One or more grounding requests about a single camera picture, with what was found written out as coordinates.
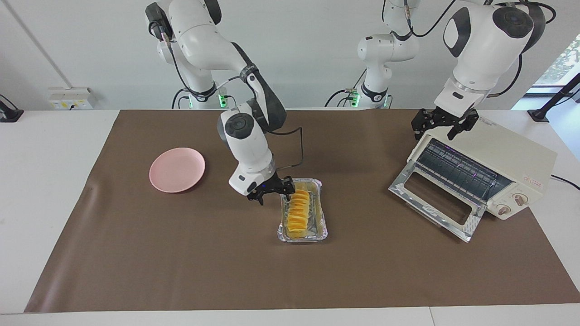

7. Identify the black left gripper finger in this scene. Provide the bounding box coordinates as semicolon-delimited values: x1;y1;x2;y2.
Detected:
411;110;430;140
448;113;479;140

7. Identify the sliced yellow bread loaf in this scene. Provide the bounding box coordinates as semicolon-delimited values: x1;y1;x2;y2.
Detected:
287;189;311;239

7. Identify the aluminium foil tray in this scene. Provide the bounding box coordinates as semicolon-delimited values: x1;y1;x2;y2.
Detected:
277;178;328;243

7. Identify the metal oven rack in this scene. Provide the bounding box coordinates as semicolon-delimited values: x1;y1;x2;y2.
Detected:
419;138;512;204

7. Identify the cream toaster oven body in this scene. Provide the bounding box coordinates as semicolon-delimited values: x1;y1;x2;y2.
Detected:
407;113;558;221

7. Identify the pink round plate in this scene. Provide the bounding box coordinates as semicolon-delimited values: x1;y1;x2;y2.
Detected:
149;148;206;194

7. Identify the black table clamp stand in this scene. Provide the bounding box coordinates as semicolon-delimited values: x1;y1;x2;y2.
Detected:
528;72;580;123

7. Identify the brown table mat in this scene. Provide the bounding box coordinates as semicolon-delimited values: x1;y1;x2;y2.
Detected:
24;109;580;313

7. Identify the window with greenery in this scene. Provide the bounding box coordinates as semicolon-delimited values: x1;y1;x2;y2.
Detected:
535;34;580;86

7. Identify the white power strip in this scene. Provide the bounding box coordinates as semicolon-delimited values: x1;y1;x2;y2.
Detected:
48;87;98;110

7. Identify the small black table clamp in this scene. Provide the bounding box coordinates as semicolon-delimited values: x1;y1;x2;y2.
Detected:
0;94;24;123

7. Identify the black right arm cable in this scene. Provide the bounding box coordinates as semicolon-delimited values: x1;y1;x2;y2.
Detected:
150;20;303;175

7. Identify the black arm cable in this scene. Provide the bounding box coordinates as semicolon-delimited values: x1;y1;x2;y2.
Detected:
383;0;557;98
150;20;303;175

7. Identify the black left base cable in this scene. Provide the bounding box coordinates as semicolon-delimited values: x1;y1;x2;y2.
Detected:
324;68;367;108

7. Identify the black base cable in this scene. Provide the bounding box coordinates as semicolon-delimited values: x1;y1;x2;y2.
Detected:
324;68;367;108
171;87;192;109

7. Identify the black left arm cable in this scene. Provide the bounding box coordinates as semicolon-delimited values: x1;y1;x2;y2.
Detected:
383;0;557;98

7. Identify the glass oven door, metal frame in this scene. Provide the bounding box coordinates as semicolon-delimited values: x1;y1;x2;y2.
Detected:
389;161;486;243

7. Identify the black oven power cord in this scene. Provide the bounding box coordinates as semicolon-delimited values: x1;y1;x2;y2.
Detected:
551;174;580;191

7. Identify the black right base cable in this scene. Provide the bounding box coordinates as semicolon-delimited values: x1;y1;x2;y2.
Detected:
171;87;192;109

